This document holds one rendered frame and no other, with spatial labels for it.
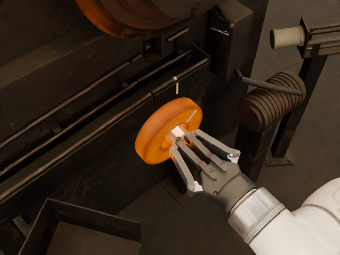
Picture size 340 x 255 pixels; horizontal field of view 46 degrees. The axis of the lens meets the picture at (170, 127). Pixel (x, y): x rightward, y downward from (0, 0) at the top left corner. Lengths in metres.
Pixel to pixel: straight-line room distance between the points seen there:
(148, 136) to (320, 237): 0.33
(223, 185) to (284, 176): 1.07
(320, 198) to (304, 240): 0.12
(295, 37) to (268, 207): 0.69
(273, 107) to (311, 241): 0.67
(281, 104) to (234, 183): 0.64
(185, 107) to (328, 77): 1.50
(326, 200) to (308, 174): 1.04
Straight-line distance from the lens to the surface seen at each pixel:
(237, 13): 1.12
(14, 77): 0.89
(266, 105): 1.27
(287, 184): 1.74
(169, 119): 0.73
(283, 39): 1.25
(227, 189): 0.69
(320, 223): 0.71
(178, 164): 0.73
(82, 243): 0.95
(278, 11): 2.51
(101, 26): 0.78
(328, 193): 0.77
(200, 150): 0.75
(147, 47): 1.08
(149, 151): 0.76
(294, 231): 0.67
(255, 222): 0.68
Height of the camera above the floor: 1.48
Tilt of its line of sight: 54 degrees down
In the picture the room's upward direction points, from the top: straight up
